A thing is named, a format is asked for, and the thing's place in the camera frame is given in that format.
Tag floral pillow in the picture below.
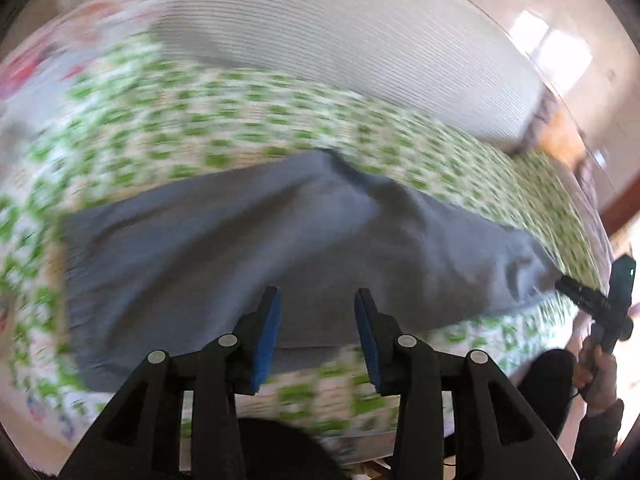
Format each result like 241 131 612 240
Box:
0 0 166 111

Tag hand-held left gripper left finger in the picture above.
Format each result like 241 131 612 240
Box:
60 286 282 480

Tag grey pants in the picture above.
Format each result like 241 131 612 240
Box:
62 147 563 393

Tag purple striped pillow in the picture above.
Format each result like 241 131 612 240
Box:
519 94 562 153

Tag person's dark clothing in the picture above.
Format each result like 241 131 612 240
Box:
235 349 578 480

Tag white striped bedding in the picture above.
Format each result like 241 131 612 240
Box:
60 0 546 153

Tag person's right forearm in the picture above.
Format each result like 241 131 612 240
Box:
570 399 626 471

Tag person's right hand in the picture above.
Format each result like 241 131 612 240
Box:
572 330 622 405

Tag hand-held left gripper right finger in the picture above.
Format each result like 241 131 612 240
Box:
353 288 581 480

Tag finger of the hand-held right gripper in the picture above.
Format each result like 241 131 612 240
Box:
555 274 610 314

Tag green patterned quilt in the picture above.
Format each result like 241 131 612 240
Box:
0 35 613 463

